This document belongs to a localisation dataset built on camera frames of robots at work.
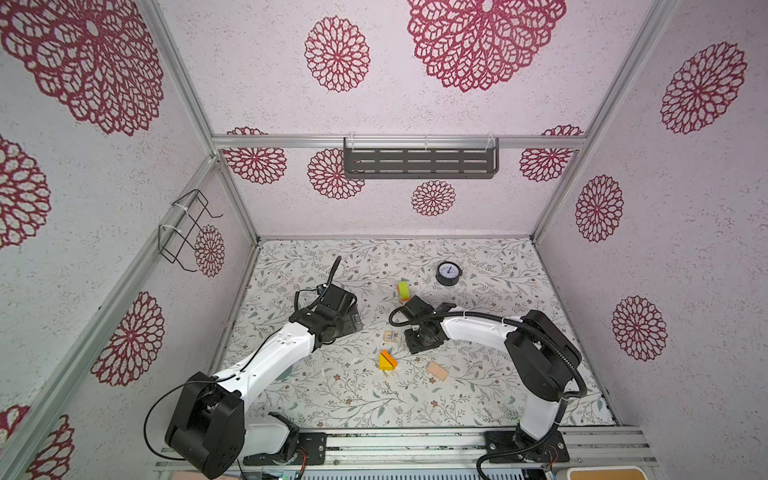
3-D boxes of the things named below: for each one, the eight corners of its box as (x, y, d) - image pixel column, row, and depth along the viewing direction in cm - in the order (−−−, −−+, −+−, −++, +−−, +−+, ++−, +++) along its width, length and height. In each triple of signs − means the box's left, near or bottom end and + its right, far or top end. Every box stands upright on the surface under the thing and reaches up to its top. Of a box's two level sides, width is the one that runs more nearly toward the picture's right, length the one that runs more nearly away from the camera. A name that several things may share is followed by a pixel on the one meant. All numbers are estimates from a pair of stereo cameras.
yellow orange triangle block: (378, 370, 89) (378, 366, 86) (378, 354, 92) (378, 350, 90) (397, 370, 89) (397, 366, 86) (396, 354, 92) (397, 350, 90)
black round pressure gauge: (436, 285, 109) (438, 279, 106) (434, 267, 114) (435, 261, 111) (462, 285, 109) (464, 279, 106) (458, 267, 114) (460, 261, 111)
